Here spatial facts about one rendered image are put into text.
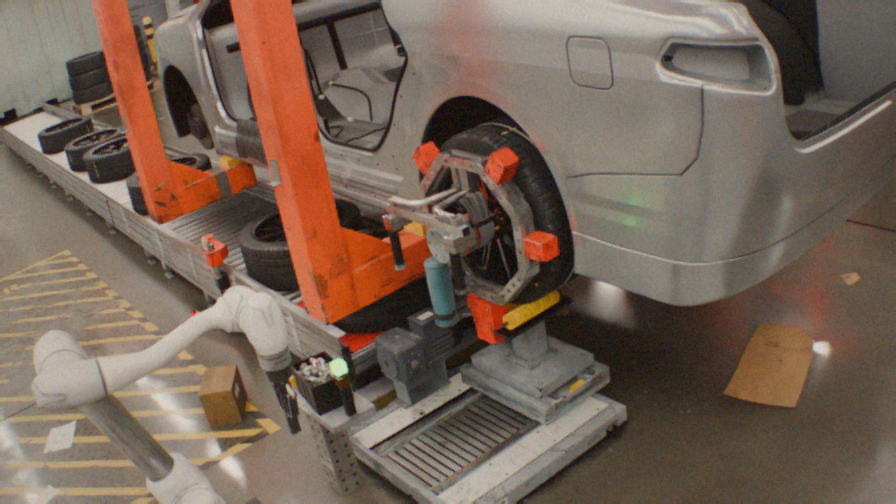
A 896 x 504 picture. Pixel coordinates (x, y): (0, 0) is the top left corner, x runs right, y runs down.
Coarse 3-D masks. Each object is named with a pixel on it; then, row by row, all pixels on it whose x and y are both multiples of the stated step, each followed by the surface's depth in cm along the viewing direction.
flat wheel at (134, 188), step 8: (176, 160) 600; (184, 160) 600; (192, 160) 592; (200, 160) 579; (208, 160) 579; (200, 168) 566; (208, 168) 578; (136, 176) 576; (128, 184) 561; (136, 184) 555; (128, 192) 568; (136, 192) 557; (136, 200) 560; (144, 200) 555; (136, 208) 566; (144, 208) 560
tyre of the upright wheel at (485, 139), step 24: (504, 120) 291; (456, 144) 292; (480, 144) 281; (504, 144) 275; (528, 144) 277; (528, 168) 270; (528, 192) 271; (552, 192) 271; (552, 216) 270; (552, 264) 276; (528, 288) 292; (552, 288) 288
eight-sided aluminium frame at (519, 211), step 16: (448, 160) 285; (464, 160) 278; (480, 160) 274; (432, 176) 296; (480, 176) 274; (432, 192) 306; (496, 192) 271; (512, 192) 271; (432, 208) 312; (512, 208) 267; (528, 208) 269; (512, 224) 271; (528, 224) 271; (464, 272) 313; (528, 272) 275; (480, 288) 300; (496, 288) 300; (512, 288) 285; (496, 304) 296
